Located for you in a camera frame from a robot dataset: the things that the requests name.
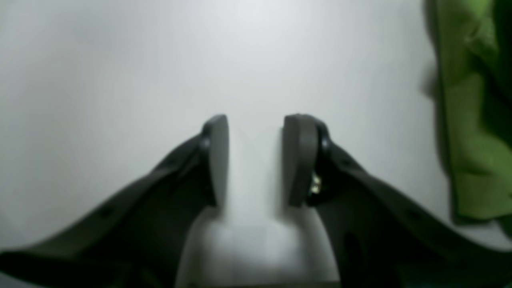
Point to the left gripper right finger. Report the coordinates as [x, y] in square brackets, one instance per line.
[380, 238]

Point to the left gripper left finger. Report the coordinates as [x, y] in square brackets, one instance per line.
[135, 239]

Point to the green T-shirt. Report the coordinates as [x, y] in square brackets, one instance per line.
[474, 52]

